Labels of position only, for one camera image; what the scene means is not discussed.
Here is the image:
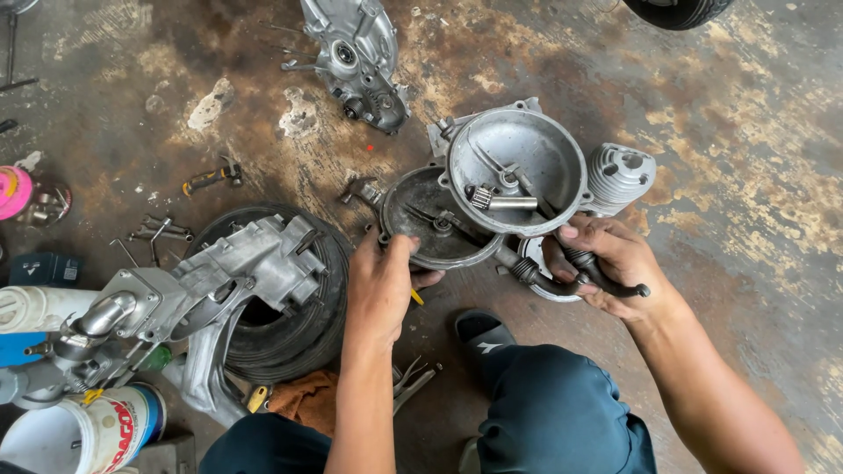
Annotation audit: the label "person's left hand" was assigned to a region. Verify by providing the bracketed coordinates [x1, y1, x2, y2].
[346, 233, 447, 343]

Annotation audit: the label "person's right hand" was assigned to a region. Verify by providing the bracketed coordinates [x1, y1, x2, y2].
[543, 215, 687, 324]

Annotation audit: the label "black curved lever with spring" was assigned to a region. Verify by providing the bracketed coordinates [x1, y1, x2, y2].
[558, 227, 652, 299]
[493, 242, 592, 298]

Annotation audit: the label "dark round engine cover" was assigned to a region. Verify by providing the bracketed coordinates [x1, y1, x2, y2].
[380, 165, 505, 271]

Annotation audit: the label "silver round engine cover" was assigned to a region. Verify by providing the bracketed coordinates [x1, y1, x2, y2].
[445, 107, 589, 237]

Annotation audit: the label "black tyre on floor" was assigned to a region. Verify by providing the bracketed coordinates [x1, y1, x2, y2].
[184, 201, 354, 384]

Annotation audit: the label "white round disc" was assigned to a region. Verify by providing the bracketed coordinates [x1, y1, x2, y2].
[518, 236, 584, 304]

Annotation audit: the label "silver finned cylinder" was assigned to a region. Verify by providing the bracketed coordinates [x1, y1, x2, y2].
[582, 143, 658, 219]

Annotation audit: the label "small grey metal fitting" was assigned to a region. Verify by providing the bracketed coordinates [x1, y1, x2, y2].
[340, 176, 384, 209]

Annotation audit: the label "grey pliers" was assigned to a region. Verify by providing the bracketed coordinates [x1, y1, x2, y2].
[393, 356, 440, 417]

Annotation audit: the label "black sandal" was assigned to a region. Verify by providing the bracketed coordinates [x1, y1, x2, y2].
[454, 309, 519, 361]

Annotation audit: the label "large silver engine case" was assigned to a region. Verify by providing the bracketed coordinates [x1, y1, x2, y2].
[51, 213, 330, 430]

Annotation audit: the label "silver piston pin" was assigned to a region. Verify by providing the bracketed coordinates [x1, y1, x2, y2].
[487, 195, 539, 212]

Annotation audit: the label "orange cloth rag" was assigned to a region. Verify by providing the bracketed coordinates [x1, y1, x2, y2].
[268, 369, 341, 439]

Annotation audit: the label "person's right leg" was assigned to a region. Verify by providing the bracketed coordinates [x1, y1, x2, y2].
[476, 344, 657, 474]

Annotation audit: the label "person's leg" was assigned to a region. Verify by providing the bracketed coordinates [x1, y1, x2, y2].
[198, 413, 334, 474]
[476, 344, 657, 474]

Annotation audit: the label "person's left leg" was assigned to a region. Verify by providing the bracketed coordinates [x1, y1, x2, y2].
[198, 413, 334, 474]

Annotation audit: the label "pile of grey wrenches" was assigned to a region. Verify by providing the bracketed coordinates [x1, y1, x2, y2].
[128, 215, 196, 246]

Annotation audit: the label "green bottle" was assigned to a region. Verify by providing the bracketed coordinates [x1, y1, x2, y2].
[141, 345, 174, 371]

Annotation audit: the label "silver crankcase half with gears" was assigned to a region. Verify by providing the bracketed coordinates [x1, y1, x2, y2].
[298, 0, 413, 136]

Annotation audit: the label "grey allen key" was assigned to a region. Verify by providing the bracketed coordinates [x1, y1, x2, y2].
[108, 237, 141, 268]

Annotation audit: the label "black tyre with tread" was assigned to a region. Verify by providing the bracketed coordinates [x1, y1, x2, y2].
[621, 0, 736, 32]

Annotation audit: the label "white bucket with red print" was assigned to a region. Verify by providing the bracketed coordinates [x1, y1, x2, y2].
[0, 382, 168, 474]

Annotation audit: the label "dark blue box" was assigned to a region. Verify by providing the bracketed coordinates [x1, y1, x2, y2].
[8, 253, 84, 288]

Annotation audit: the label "round metal tin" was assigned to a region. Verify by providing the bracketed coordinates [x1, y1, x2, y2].
[29, 182, 74, 229]

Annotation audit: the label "blue plastic container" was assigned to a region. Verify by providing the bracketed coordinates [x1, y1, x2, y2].
[0, 332, 48, 369]

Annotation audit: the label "pink spool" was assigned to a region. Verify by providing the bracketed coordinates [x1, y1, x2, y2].
[0, 165, 34, 222]

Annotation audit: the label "black metal stand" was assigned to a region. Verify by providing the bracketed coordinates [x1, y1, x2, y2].
[0, 0, 42, 93]

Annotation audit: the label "yellow black handled tool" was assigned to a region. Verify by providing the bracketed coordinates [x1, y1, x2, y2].
[182, 155, 244, 198]

